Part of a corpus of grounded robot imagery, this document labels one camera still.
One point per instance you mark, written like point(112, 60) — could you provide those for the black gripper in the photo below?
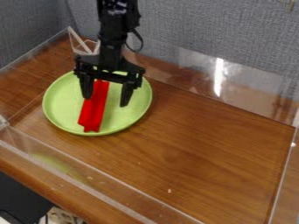
point(128, 76)

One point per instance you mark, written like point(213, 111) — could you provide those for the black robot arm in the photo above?
point(119, 18)

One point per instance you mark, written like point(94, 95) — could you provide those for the red star-profile carrot bar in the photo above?
point(93, 107)

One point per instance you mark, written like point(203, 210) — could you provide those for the light green round plate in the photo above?
point(62, 101)

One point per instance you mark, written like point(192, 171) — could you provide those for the black object under table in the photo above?
point(20, 201)

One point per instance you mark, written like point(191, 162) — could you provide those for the clear acrylic corner bracket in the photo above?
point(82, 46)

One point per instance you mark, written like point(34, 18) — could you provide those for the clear acrylic enclosure walls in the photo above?
point(211, 158)

